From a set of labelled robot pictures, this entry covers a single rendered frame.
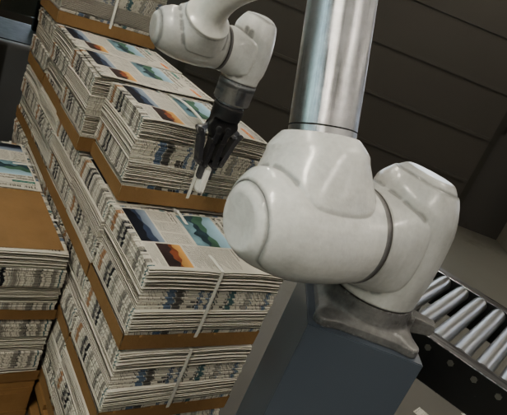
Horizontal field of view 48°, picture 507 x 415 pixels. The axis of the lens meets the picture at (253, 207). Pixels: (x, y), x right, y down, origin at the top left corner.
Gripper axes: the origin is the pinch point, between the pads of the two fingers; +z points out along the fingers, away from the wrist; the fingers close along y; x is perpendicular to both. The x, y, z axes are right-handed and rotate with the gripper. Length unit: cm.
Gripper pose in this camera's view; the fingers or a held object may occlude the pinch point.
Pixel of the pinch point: (202, 178)
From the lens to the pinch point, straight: 142.4
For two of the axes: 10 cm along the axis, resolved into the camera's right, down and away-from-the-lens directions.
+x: 4.7, 4.9, -7.3
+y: -8.1, -1.0, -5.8
